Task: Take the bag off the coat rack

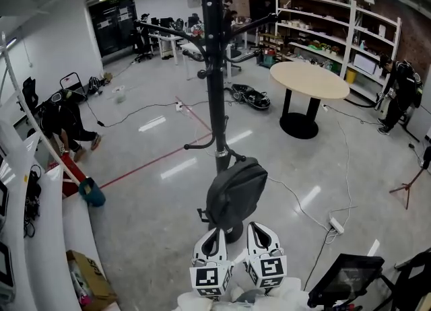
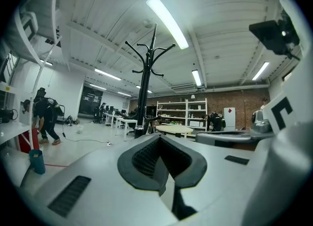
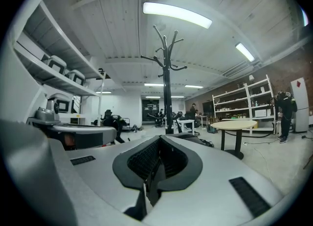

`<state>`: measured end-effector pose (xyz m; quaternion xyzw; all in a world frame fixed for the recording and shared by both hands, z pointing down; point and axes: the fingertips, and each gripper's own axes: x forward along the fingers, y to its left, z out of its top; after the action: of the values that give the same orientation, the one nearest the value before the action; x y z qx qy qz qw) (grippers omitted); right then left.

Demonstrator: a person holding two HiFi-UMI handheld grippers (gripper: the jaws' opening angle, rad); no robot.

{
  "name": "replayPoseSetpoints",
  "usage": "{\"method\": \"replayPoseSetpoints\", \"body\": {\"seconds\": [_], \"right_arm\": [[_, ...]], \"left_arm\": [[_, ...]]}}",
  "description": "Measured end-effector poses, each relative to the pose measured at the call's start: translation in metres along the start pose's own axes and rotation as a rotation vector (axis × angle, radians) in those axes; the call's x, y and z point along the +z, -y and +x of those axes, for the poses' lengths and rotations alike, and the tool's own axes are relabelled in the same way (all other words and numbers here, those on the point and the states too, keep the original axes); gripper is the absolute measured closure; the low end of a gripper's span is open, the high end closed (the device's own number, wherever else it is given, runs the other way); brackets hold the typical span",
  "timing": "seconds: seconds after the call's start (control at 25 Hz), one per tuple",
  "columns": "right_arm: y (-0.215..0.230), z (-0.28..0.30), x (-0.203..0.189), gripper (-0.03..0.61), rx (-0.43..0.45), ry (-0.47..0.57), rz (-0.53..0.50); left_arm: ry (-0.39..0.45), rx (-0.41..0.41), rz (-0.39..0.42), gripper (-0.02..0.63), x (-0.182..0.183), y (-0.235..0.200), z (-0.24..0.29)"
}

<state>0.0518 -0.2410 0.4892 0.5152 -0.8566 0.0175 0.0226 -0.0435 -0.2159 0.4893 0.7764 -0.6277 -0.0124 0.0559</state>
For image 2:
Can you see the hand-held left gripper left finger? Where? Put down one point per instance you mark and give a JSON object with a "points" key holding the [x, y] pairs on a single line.
{"points": [[137, 168]]}

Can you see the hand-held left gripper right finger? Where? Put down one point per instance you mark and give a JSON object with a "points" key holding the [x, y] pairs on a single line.
{"points": [[190, 171]]}

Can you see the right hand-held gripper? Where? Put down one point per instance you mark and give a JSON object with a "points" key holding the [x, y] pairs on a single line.
{"points": [[264, 124]]}

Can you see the black metal coat rack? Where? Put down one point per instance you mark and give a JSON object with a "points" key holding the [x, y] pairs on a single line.
{"points": [[144, 90]]}

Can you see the white floor bag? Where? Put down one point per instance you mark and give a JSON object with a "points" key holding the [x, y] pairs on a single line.
{"points": [[80, 129]]}

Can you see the white metal rack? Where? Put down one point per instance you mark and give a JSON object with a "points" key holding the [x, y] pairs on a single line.
{"points": [[27, 49]]}

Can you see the white cabinet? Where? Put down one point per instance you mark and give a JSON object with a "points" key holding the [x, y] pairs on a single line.
{"points": [[229, 118]]}

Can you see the round beige table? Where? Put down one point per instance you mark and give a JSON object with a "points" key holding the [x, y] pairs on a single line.
{"points": [[174, 129]]}

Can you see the white desk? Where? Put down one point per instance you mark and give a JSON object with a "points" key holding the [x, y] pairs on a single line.
{"points": [[126, 122]]}

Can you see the long ceiling light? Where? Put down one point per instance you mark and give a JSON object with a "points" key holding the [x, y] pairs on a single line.
{"points": [[168, 22], [196, 77], [107, 74], [260, 71]]}

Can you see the white shelving unit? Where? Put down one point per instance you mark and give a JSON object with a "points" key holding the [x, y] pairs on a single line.
{"points": [[182, 113]]}

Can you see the teal bin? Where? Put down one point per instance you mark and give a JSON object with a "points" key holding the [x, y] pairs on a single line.
{"points": [[37, 162]]}

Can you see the red box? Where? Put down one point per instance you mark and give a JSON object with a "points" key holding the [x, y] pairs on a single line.
{"points": [[27, 142]]}

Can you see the black headset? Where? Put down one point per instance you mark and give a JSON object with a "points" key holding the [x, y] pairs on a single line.
{"points": [[6, 115]]}

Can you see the black mounted camera device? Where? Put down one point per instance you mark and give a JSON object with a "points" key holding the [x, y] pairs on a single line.
{"points": [[271, 35]]}

